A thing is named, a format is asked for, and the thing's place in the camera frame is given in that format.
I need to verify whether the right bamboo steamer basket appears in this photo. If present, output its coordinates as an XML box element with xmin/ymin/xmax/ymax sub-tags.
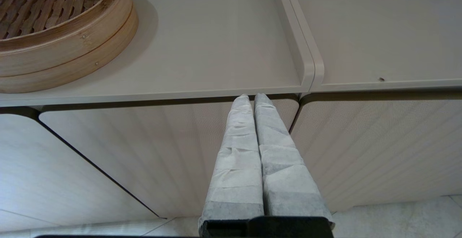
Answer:
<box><xmin>0</xmin><ymin>0</ymin><xmax>139</xmax><ymax>94</ymax></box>

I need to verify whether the grey wrapped right gripper right finger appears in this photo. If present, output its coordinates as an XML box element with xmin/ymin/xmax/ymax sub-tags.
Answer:
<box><xmin>254</xmin><ymin>93</ymin><xmax>335</xmax><ymax>228</ymax></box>

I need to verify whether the beige cabinet door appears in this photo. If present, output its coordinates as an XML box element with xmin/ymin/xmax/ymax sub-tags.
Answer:
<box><xmin>39</xmin><ymin>99</ymin><xmax>300</xmax><ymax>219</ymax></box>
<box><xmin>0</xmin><ymin>113</ymin><xmax>166</xmax><ymax>228</ymax></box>
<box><xmin>291</xmin><ymin>93</ymin><xmax>462</xmax><ymax>213</ymax></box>

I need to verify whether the grey wrapped right gripper left finger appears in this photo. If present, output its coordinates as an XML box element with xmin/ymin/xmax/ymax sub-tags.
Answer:
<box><xmin>199</xmin><ymin>94</ymin><xmax>265</xmax><ymax>228</ymax></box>

